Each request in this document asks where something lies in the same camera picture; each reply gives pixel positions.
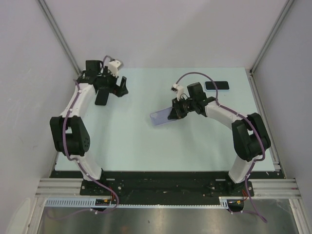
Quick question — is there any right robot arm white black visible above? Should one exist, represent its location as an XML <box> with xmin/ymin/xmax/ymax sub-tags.
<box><xmin>168</xmin><ymin>82</ymin><xmax>271</xmax><ymax>195</ymax></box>

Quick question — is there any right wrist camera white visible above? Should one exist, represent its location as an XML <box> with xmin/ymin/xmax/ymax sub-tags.
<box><xmin>171</xmin><ymin>83</ymin><xmax>184</xmax><ymax>101</ymax></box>

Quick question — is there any aluminium corner frame post right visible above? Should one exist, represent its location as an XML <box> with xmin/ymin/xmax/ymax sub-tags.
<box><xmin>249</xmin><ymin>0</ymin><xmax>296</xmax><ymax>76</ymax></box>

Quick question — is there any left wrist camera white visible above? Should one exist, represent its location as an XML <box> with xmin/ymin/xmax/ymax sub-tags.
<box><xmin>107</xmin><ymin>59</ymin><xmax>123</xmax><ymax>77</ymax></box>

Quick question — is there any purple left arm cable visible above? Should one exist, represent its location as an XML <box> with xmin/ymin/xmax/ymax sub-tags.
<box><xmin>46</xmin><ymin>55</ymin><xmax>120</xmax><ymax>221</ymax></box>

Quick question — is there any lilac phone case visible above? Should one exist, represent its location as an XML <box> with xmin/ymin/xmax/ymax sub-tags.
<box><xmin>150</xmin><ymin>107</ymin><xmax>175</xmax><ymax>126</ymax></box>

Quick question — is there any white slotted cable duct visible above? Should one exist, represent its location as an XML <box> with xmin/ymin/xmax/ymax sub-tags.
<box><xmin>45</xmin><ymin>197</ymin><xmax>245</xmax><ymax>209</ymax></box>

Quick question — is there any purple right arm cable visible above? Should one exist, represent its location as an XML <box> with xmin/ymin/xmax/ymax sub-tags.
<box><xmin>175</xmin><ymin>72</ymin><xmax>268</xmax><ymax>223</ymax></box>

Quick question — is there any black phone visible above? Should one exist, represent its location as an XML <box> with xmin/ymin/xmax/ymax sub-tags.
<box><xmin>204</xmin><ymin>81</ymin><xmax>230</xmax><ymax>91</ymax></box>

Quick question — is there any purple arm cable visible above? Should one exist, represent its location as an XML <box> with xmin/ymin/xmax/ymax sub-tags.
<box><xmin>175</xmin><ymin>72</ymin><xmax>268</xmax><ymax>223</ymax></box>
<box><xmin>46</xmin><ymin>55</ymin><xmax>120</xmax><ymax>221</ymax></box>

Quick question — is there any aluminium corner frame post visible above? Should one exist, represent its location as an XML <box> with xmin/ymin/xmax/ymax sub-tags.
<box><xmin>36</xmin><ymin>0</ymin><xmax>81</xmax><ymax>75</ymax></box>
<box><xmin>249</xmin><ymin>0</ymin><xmax>296</xmax><ymax>76</ymax></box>

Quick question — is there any black smartphone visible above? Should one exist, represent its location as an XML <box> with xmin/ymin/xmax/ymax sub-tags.
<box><xmin>95</xmin><ymin>89</ymin><xmax>109</xmax><ymax>106</ymax></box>

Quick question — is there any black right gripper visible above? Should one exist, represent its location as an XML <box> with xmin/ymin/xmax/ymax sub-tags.
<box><xmin>168</xmin><ymin>97</ymin><xmax>196</xmax><ymax>120</ymax></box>

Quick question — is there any aluminium corner frame post left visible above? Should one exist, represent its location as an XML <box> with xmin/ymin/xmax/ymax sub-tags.
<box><xmin>36</xmin><ymin>0</ymin><xmax>81</xmax><ymax>75</ymax></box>

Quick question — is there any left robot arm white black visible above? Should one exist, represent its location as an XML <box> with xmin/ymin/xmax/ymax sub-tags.
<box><xmin>50</xmin><ymin>56</ymin><xmax>129</xmax><ymax>195</ymax></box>

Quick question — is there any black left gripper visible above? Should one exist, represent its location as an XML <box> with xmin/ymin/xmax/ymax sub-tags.
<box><xmin>97</xmin><ymin>66</ymin><xmax>128</xmax><ymax>98</ymax></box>

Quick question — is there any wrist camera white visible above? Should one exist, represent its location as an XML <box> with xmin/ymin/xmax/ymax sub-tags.
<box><xmin>107</xmin><ymin>59</ymin><xmax>123</xmax><ymax>77</ymax></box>
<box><xmin>171</xmin><ymin>83</ymin><xmax>184</xmax><ymax>101</ymax></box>

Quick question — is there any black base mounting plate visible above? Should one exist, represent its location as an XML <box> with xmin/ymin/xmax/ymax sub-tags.
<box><xmin>50</xmin><ymin>170</ymin><xmax>285</xmax><ymax>205</ymax></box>

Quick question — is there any aluminium front rail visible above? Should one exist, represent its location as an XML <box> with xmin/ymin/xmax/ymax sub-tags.
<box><xmin>36</xmin><ymin>178</ymin><xmax>301</xmax><ymax>199</ymax></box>

